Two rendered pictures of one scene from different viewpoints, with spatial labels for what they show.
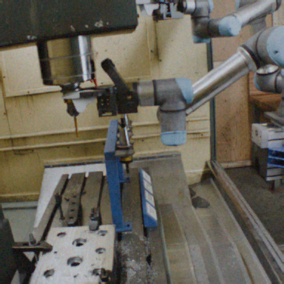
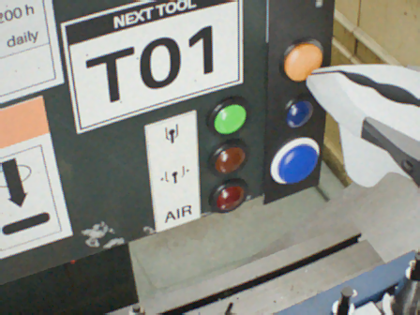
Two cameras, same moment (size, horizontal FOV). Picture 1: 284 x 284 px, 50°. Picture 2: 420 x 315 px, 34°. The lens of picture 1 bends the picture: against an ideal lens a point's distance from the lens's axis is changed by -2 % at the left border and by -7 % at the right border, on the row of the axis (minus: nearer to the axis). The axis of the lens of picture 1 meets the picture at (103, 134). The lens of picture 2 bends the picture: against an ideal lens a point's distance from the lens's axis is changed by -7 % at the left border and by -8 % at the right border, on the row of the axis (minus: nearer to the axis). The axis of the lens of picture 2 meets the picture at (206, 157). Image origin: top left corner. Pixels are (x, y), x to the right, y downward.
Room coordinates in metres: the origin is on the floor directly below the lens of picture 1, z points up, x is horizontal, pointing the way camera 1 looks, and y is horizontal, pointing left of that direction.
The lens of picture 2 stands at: (0.96, -0.43, 1.97)
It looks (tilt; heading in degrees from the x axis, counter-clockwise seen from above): 42 degrees down; 60
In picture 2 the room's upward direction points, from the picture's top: 2 degrees counter-clockwise
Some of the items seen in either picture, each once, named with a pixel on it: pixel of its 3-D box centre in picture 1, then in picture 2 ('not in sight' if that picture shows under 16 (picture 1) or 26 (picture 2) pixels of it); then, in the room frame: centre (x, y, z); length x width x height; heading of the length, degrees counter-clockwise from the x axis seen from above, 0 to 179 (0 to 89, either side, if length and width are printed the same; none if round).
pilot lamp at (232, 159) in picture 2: not in sight; (230, 159); (1.13, -0.16, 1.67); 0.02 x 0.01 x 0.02; 174
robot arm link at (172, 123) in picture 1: (172, 124); not in sight; (0.89, -0.21, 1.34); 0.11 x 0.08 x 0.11; 173
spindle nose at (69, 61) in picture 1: (66, 60); not in sight; (0.91, 0.08, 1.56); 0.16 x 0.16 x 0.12
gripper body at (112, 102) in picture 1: (116, 98); not in sight; (0.89, -0.05, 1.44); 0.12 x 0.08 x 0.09; 84
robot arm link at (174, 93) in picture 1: (172, 92); not in sight; (0.88, -0.21, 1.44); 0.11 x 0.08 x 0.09; 84
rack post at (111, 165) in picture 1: (115, 195); not in sight; (1.06, -0.01, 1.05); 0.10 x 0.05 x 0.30; 84
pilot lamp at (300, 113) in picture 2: not in sight; (299, 112); (1.18, -0.16, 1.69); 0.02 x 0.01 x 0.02; 174
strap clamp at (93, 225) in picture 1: (95, 224); not in sight; (0.99, 0.07, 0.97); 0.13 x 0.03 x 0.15; 174
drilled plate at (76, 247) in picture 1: (78, 257); not in sight; (0.82, 0.13, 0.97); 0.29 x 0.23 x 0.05; 174
